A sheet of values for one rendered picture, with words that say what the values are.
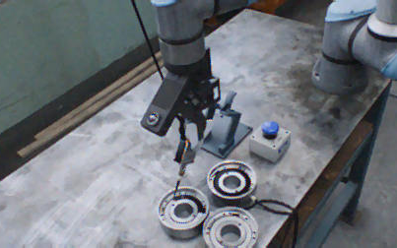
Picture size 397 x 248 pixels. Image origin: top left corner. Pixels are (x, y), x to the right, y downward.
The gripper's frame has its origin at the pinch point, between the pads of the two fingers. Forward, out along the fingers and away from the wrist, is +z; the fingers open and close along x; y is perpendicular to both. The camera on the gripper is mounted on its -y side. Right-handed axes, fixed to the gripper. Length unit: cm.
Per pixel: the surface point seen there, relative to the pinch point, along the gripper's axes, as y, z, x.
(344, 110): 42.2, 13.2, -16.0
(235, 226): -4.2, 10.7, -14.1
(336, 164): 47, 38, -15
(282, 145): 19.4, 9.8, -10.8
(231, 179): 5.7, 11.7, -6.1
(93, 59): 79, 72, 153
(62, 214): -21.7, 13.1, 19.3
